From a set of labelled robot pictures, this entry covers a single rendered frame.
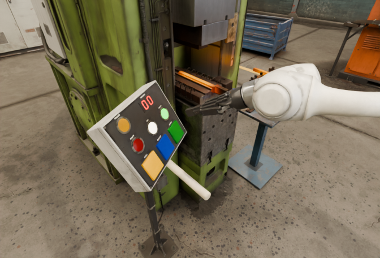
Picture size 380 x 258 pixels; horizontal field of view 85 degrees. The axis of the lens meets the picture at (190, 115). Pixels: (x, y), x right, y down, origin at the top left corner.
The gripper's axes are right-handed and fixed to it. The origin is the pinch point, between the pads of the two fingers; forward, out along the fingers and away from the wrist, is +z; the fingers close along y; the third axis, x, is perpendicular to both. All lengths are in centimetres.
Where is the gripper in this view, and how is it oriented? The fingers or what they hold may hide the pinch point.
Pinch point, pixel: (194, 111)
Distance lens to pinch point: 79.6
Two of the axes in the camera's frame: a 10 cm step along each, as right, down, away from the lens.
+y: 3.6, -5.4, 7.6
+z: -8.2, 2.2, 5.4
